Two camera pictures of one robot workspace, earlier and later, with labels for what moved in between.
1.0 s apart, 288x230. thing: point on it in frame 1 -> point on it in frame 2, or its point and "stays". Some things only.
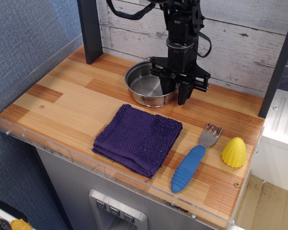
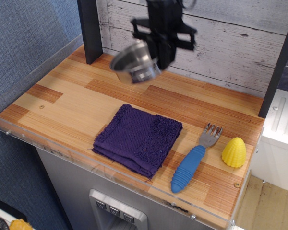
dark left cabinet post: x=91 y=33 stays
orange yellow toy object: x=20 y=224 stays
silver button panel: x=109 y=213 stays
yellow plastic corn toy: x=234 y=153 stays
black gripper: x=182 y=64 -> x=165 y=20
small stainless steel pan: x=145 y=86 -> x=134 y=63
